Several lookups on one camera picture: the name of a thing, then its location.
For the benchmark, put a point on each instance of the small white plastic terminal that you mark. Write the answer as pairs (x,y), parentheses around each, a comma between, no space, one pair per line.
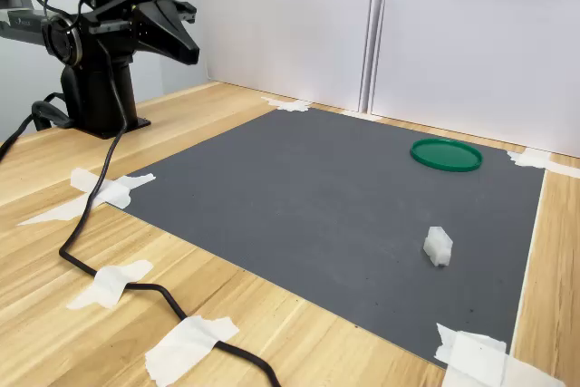
(437,246)

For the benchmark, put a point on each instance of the white tape piece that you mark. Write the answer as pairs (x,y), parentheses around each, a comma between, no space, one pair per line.
(528,158)
(476,360)
(181,351)
(109,285)
(290,105)
(109,190)

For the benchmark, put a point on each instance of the white tape strip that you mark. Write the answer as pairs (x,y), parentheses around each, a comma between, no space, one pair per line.
(54,214)

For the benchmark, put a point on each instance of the round green lid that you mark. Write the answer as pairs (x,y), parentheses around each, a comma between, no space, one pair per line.
(446,155)

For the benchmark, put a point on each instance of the dark grey mat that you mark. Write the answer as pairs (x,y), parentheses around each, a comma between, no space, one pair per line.
(294,206)

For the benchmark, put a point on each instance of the small faint tape piece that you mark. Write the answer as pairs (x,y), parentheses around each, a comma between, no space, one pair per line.
(362,116)

